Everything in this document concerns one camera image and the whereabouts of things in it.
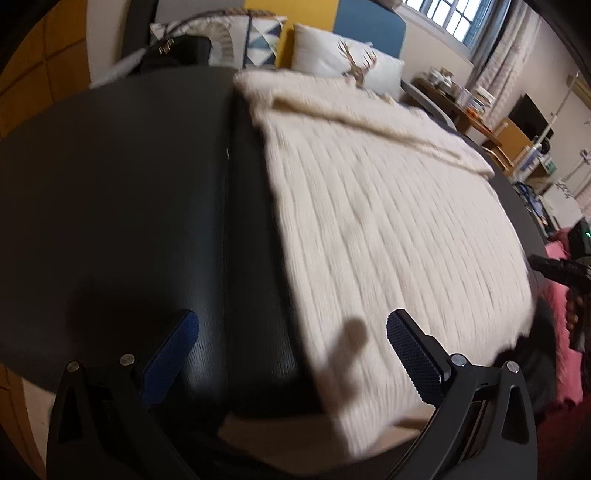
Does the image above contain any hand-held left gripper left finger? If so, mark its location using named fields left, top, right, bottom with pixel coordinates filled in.
left=46, top=309, right=200, bottom=480

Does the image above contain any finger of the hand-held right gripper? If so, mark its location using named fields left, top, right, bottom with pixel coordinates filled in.
left=527, top=254, right=591, bottom=294

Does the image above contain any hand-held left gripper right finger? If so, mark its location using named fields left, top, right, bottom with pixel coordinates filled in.
left=383, top=309, right=539, bottom=480

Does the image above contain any white knit sweater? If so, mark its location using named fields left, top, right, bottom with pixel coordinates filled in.
left=233, top=69, right=539, bottom=457

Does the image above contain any pink red garment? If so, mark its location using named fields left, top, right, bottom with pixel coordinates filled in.
left=542, top=228, right=591, bottom=407

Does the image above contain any cluttered storage shelf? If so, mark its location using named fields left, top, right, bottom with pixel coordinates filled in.
left=512, top=138, right=561, bottom=232

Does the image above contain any wooden chair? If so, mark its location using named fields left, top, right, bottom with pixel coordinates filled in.
left=482, top=117, right=532, bottom=171

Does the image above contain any black television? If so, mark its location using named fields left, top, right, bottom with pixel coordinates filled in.
left=508, top=93, right=549, bottom=139

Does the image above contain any white air conditioner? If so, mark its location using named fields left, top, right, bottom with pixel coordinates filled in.
left=567, top=73, right=591, bottom=100

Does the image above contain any pale patterned curtain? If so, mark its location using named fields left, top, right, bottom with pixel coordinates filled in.
left=466, top=0, right=541, bottom=112

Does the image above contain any wooden side table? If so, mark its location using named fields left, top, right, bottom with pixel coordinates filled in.
left=411, top=78, right=502, bottom=148

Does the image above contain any group of white jars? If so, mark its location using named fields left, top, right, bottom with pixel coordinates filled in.
left=425, top=67, right=455, bottom=88

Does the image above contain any window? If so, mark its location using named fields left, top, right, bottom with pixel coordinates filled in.
left=402, top=0, right=490, bottom=47

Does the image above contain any black handbag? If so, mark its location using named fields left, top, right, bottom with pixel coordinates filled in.
left=139, top=36, right=213, bottom=75

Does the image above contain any wooden wardrobe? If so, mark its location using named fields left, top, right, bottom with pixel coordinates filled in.
left=0, top=0, right=88, bottom=139

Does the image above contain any grey yellow blue sofa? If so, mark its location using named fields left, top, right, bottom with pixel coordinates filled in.
left=88, top=0, right=458, bottom=130

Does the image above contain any white hedgehog print pillow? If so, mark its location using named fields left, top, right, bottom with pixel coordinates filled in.
left=150, top=16, right=250, bottom=68

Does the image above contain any white deer print pillow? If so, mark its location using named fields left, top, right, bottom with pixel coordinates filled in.
left=292, top=23, right=406, bottom=95

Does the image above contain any blue triangle pattern pillow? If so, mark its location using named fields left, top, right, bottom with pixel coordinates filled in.
left=245, top=14, right=288, bottom=70

